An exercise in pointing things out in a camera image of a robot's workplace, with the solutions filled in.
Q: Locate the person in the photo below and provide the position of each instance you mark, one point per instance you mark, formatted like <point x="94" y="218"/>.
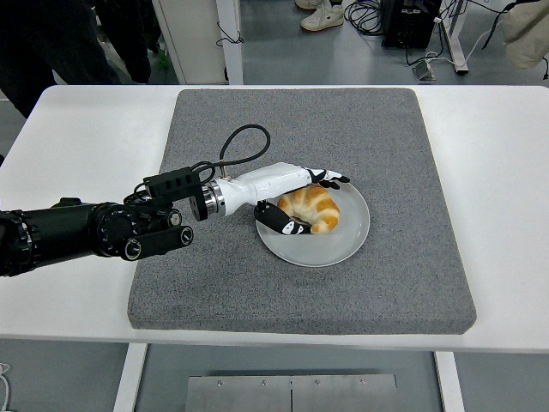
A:
<point x="51" y="38"/>

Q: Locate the black computer box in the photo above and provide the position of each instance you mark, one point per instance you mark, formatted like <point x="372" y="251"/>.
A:
<point x="407" y="23"/>

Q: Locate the light grey round plate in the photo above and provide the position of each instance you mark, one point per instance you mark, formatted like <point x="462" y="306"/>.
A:
<point x="343" y="244"/>

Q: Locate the white cabinet panel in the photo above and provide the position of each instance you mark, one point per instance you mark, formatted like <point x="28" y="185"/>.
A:
<point x="193" y="30"/>

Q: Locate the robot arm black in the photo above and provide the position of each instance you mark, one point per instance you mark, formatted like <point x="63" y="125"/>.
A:
<point x="64" y="232"/>

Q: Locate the golden brown croissant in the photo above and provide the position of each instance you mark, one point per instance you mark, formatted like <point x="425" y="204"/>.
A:
<point x="321" y="206"/>

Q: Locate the grey metal plate with screws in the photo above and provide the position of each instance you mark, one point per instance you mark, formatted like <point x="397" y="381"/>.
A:
<point x="257" y="395"/>

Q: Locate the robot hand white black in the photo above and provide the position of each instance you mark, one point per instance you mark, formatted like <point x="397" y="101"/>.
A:
<point x="266" y="182"/>

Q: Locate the grey power adapter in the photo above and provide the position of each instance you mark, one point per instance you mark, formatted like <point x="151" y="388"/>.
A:
<point x="424" y="70"/>

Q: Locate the person's foot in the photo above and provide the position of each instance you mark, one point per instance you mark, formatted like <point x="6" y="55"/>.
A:
<point x="309" y="3"/>
<point x="321" y="18"/>

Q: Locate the grey felt mat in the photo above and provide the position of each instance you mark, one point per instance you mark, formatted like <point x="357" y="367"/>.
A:
<point x="343" y="129"/>

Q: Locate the small green object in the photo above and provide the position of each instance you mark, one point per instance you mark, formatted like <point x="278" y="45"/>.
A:
<point x="162" y="60"/>

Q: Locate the white table leg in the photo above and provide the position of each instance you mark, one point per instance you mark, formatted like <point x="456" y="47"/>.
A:
<point x="450" y="386"/>
<point x="128" y="377"/>

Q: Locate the white desk leg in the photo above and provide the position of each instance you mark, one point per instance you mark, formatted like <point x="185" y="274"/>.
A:
<point x="455" y="38"/>

